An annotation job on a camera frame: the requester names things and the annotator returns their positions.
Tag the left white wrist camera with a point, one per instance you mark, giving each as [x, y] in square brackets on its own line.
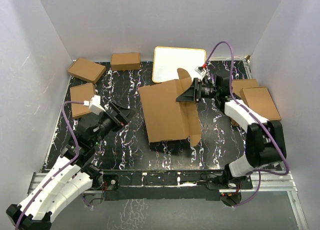
[94, 105]

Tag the white board with yellow frame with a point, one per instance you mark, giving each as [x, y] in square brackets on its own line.
[167, 60]

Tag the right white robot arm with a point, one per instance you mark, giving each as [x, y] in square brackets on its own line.
[264, 142]

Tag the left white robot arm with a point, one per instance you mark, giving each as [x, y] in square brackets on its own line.
[72, 174]

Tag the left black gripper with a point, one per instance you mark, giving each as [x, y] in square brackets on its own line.
[115, 117]

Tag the folded cardboard box back centre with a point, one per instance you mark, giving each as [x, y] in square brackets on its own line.
[125, 61]

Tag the small folded cardboard box right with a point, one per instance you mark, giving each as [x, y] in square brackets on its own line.
[260, 101]

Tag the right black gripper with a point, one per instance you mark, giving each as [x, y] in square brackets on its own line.
[196, 90]

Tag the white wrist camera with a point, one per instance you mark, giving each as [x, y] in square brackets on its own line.
[202, 71]
[94, 105]

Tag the folded cardboard box back left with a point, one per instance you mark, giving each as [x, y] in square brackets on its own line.
[86, 70]

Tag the large cardboard box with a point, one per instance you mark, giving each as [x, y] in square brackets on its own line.
[243, 86]
[165, 118]

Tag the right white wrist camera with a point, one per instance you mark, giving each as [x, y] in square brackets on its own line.
[202, 71]

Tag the black base bar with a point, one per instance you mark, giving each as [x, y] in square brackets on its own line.
[167, 184]

